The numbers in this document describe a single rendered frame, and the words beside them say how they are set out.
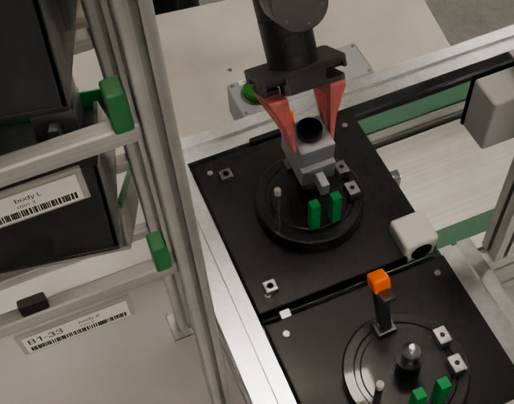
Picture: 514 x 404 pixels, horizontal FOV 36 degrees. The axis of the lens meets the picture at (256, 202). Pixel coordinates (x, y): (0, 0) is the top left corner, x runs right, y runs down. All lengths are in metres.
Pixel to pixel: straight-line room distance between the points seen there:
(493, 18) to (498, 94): 1.95
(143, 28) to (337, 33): 1.00
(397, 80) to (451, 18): 1.55
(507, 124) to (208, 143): 0.45
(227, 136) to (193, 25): 0.35
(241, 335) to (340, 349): 0.12
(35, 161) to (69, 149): 0.02
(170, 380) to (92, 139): 0.62
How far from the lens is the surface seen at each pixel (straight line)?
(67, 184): 0.47
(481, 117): 0.81
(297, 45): 0.85
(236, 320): 0.96
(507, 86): 0.80
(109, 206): 0.59
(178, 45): 1.38
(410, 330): 0.92
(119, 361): 1.06
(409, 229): 0.98
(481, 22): 2.72
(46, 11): 0.48
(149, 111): 0.44
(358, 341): 0.91
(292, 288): 0.96
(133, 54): 0.41
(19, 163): 0.46
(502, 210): 0.95
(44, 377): 1.08
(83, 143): 0.46
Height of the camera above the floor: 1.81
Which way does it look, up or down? 56 degrees down
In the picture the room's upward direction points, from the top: 5 degrees counter-clockwise
